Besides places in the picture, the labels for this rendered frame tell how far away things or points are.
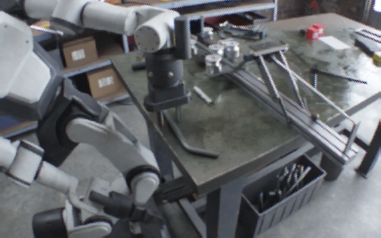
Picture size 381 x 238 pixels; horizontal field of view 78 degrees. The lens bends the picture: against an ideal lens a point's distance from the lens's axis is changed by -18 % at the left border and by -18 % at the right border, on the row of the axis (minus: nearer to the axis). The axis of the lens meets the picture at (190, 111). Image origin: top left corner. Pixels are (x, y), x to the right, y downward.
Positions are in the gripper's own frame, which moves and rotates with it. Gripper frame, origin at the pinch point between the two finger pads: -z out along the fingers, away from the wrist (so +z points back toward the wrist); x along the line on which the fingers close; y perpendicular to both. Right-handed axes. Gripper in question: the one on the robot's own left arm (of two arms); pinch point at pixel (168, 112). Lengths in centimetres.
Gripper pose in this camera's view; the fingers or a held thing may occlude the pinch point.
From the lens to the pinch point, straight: 75.3
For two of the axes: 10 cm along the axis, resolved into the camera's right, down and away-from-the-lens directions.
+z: -0.4, -8.1, -5.8
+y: -3.9, -5.2, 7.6
